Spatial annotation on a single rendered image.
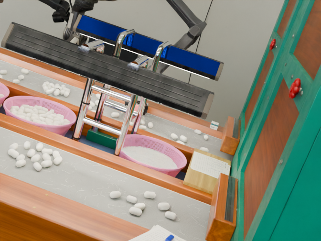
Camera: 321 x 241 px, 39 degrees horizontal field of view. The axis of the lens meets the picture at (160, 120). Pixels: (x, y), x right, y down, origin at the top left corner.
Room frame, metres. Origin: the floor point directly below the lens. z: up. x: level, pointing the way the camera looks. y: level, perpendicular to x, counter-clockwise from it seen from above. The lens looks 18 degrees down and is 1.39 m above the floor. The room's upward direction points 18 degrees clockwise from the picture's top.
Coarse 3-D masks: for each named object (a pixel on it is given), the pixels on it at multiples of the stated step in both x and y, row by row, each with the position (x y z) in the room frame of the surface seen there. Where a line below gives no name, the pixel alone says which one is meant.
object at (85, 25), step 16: (80, 16) 1.82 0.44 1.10; (80, 32) 1.79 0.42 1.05; (96, 32) 1.79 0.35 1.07; (112, 32) 1.80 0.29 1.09; (128, 48) 1.77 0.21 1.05; (144, 48) 1.77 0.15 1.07; (176, 48) 1.79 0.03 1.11; (176, 64) 1.76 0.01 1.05; (192, 64) 1.76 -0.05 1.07; (208, 64) 1.77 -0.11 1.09
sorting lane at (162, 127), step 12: (0, 60) 2.07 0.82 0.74; (12, 72) 1.96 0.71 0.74; (24, 84) 1.85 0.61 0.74; (36, 84) 1.90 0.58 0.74; (60, 84) 2.01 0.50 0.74; (60, 96) 1.85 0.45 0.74; (72, 96) 1.90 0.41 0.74; (96, 108) 1.85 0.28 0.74; (108, 108) 1.90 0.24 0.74; (120, 120) 1.79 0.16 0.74; (144, 120) 1.89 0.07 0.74; (156, 120) 1.94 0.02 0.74; (168, 120) 2.00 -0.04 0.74; (156, 132) 1.79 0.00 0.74; (168, 132) 1.84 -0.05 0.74; (180, 132) 1.89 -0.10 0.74; (192, 132) 1.94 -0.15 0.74; (192, 144) 1.79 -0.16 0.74; (204, 144) 1.84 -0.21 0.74; (216, 144) 1.89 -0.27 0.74; (228, 156) 1.79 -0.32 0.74
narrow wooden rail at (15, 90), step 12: (12, 84) 1.73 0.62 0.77; (12, 96) 1.70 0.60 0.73; (36, 96) 1.69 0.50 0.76; (48, 96) 1.73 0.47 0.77; (72, 108) 1.69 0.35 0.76; (108, 120) 1.68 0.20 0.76; (84, 132) 1.67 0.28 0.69; (108, 132) 1.66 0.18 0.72; (144, 132) 1.68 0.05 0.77; (156, 144) 1.65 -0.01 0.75; (180, 144) 1.68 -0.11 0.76
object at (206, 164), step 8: (192, 160) 1.52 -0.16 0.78; (200, 160) 1.55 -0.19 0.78; (208, 160) 1.57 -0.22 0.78; (216, 160) 1.60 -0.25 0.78; (192, 168) 1.45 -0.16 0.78; (200, 168) 1.47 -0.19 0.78; (208, 168) 1.50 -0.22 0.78; (216, 168) 1.52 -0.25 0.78; (224, 168) 1.55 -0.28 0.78; (216, 176) 1.45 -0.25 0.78
